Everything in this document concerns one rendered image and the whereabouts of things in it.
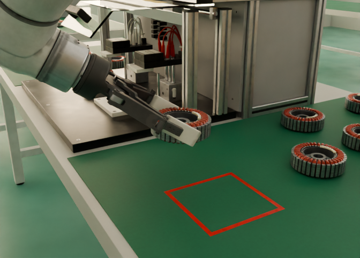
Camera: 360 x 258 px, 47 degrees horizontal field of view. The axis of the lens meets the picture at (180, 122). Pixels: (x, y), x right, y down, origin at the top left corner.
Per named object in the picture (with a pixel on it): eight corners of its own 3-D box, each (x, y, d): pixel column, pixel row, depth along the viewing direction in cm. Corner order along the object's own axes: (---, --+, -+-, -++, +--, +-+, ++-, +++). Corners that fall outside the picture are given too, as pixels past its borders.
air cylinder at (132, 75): (135, 83, 143) (134, 67, 141) (127, 78, 149) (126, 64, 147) (148, 81, 145) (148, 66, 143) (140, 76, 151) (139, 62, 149)
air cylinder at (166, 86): (168, 102, 123) (168, 85, 121) (157, 96, 129) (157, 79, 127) (183, 100, 125) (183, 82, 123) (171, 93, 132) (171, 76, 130)
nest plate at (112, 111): (112, 117, 111) (111, 113, 111) (94, 102, 123) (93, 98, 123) (161, 108, 118) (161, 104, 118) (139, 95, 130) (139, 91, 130)
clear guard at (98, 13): (89, 38, 90) (87, 10, 87) (60, 25, 109) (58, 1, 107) (213, 28, 105) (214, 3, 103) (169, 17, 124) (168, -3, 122)
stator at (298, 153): (320, 185, 81) (323, 168, 80) (278, 163, 90) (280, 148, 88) (355, 170, 87) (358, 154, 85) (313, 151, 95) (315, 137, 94)
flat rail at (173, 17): (188, 27, 101) (188, 14, 100) (101, 6, 151) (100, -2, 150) (192, 27, 102) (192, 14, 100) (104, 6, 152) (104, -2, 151)
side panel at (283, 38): (243, 119, 116) (250, 0, 104) (237, 116, 118) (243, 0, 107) (314, 103, 129) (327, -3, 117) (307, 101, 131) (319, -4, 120)
